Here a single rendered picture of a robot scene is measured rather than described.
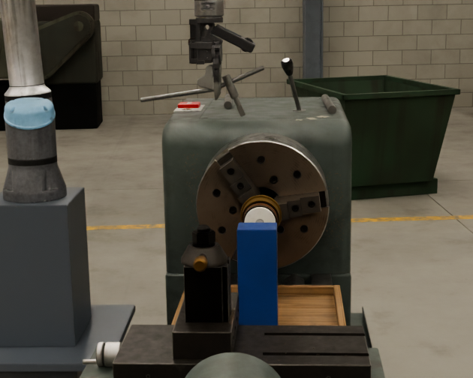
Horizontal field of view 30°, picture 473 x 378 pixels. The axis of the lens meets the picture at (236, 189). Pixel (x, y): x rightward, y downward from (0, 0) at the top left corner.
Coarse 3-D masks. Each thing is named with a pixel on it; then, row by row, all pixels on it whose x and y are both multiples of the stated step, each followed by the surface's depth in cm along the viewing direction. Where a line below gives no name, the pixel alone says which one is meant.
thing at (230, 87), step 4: (224, 76) 230; (228, 76) 230; (224, 80) 230; (228, 80) 230; (228, 84) 230; (232, 84) 231; (228, 88) 231; (232, 88) 231; (228, 92) 232; (232, 92) 231; (236, 92) 231; (232, 96) 231; (236, 96) 231; (236, 100) 231; (236, 104) 232; (240, 104) 232; (240, 108) 232; (240, 112) 232; (244, 112) 232; (240, 116) 232
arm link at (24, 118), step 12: (12, 108) 206; (24, 108) 205; (36, 108) 206; (48, 108) 208; (12, 120) 206; (24, 120) 205; (36, 120) 206; (48, 120) 208; (12, 132) 206; (24, 132) 206; (36, 132) 206; (48, 132) 208; (12, 144) 207; (24, 144) 206; (36, 144) 207; (48, 144) 209; (12, 156) 208; (24, 156) 207; (36, 156) 207; (48, 156) 209
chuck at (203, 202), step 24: (240, 144) 206; (264, 144) 205; (288, 144) 207; (216, 168) 207; (264, 168) 206; (288, 168) 206; (312, 168) 205; (216, 192) 209; (288, 192) 207; (312, 192) 207; (216, 216) 209; (312, 216) 208; (216, 240) 211; (288, 240) 210; (312, 240) 209; (288, 264) 211
